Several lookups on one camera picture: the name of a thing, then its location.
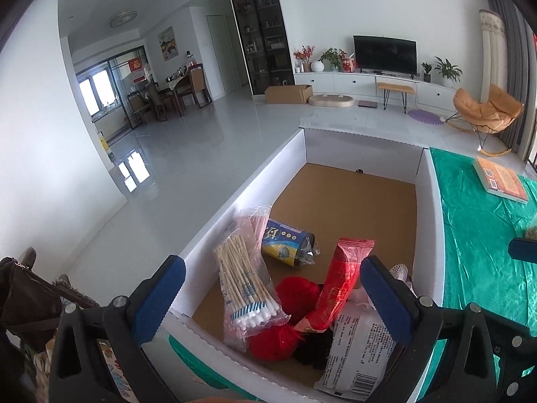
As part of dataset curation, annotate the television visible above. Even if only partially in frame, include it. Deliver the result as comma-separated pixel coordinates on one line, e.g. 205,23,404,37
353,35,419,78

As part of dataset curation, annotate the wooden bench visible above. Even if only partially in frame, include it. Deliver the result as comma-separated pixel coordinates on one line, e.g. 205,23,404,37
377,82,416,114

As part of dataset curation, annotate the blue and yellow plastic bag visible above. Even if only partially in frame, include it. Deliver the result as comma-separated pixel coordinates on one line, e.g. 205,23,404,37
261,218,320,268

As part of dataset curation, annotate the grey curtain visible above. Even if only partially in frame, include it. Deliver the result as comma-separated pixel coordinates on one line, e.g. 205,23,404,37
487,0,537,164

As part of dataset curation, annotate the purple floor mat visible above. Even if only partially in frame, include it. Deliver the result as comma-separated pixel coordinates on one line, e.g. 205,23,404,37
408,108,446,126

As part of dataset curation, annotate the dining table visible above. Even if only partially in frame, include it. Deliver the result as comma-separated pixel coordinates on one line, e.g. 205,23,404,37
147,78,189,110

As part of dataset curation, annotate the brown bag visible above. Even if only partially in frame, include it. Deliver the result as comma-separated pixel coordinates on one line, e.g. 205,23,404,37
0,256,63,353

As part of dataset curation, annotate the round ceiling lamp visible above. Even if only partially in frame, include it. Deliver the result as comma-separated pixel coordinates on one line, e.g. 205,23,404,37
110,11,138,27

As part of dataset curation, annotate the orange book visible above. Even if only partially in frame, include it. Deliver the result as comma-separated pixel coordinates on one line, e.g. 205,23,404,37
473,156,530,205

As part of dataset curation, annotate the wooden dining chair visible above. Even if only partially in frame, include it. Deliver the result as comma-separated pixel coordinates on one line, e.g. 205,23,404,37
187,64,212,107
127,92,156,124

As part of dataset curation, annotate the wall painting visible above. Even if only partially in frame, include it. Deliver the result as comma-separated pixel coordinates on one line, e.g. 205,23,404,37
158,26,176,60

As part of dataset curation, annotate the black glass cabinet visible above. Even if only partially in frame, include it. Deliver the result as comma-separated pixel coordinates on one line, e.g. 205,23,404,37
227,0,295,100

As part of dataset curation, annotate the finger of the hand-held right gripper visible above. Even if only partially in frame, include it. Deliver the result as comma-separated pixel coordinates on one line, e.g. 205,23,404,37
507,237,537,266

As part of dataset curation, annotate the cotton swab bag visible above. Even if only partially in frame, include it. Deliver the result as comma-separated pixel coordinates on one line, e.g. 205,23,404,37
213,218,291,352

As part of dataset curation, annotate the colourful printed bag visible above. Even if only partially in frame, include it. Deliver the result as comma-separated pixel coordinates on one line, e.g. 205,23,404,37
94,336,135,403

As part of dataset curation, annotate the black mesh cloth bundle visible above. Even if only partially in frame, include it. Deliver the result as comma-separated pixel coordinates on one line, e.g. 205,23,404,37
292,327,336,372

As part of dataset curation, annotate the leafy potted plant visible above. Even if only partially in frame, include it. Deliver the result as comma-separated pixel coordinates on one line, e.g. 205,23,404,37
433,56,463,82

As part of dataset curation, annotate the white cardboard box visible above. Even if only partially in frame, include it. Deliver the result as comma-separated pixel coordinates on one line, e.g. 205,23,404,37
168,127,447,403

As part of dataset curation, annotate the brown cardboard box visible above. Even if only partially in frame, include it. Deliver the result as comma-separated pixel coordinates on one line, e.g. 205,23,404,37
264,84,313,105

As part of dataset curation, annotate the red yarn ball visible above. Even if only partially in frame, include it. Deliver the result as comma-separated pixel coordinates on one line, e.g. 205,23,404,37
247,276,326,362

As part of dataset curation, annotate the white television cabinet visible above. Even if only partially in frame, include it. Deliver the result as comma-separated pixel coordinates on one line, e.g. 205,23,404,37
293,71,462,107

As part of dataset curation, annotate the red flower plant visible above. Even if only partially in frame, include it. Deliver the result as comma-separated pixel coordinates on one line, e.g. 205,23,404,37
293,45,316,73

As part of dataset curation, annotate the orange rocking chair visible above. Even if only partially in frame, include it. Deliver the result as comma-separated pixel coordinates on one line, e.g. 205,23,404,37
445,84,525,156

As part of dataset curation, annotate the white foam net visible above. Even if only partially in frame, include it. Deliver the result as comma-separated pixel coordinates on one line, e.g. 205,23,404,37
388,262,416,299

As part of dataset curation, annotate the beige pet bed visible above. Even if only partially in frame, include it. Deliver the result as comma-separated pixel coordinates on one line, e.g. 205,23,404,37
308,94,355,109

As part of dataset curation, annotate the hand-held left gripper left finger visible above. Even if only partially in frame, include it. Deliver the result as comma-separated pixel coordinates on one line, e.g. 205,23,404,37
48,254,187,403

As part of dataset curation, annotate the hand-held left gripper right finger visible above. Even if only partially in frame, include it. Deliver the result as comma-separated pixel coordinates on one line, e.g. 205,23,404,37
359,255,537,403

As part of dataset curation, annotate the red packet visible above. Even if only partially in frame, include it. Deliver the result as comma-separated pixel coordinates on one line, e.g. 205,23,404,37
294,237,375,334

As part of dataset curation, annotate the white printed packet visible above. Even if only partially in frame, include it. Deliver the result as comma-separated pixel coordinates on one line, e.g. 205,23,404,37
313,302,399,401

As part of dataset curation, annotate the green potted plant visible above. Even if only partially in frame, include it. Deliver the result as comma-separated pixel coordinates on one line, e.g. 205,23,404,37
320,47,347,72

